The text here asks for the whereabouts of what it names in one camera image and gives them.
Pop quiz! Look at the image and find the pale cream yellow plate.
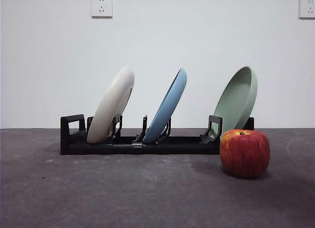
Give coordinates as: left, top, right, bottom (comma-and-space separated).
86, 66, 135, 144

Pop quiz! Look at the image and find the red yellow apple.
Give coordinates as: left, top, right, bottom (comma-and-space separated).
220, 129, 271, 179

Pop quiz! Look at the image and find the blue plate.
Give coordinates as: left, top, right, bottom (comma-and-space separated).
142, 67, 188, 144

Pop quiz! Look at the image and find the black plate rack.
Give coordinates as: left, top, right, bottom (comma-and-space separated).
60, 114, 255, 156

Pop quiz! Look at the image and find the green plate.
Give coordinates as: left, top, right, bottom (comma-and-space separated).
213, 66, 258, 141

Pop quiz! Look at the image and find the white wall socket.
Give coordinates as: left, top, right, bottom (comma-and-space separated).
299, 0, 315, 19
91, 0, 114, 19

